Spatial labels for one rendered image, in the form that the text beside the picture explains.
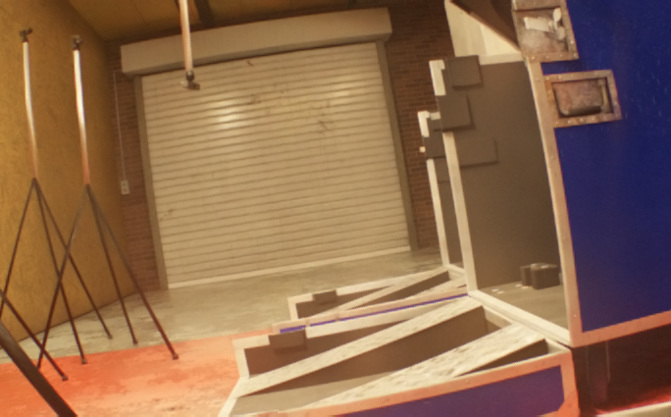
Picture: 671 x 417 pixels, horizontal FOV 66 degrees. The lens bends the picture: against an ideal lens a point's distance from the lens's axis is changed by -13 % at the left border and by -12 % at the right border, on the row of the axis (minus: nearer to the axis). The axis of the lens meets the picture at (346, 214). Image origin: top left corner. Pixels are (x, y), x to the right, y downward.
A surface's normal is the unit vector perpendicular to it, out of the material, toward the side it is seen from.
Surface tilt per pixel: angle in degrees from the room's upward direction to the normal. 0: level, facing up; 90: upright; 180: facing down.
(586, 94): 90
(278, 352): 90
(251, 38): 90
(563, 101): 90
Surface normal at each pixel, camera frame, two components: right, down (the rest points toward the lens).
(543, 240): 0.03, -0.02
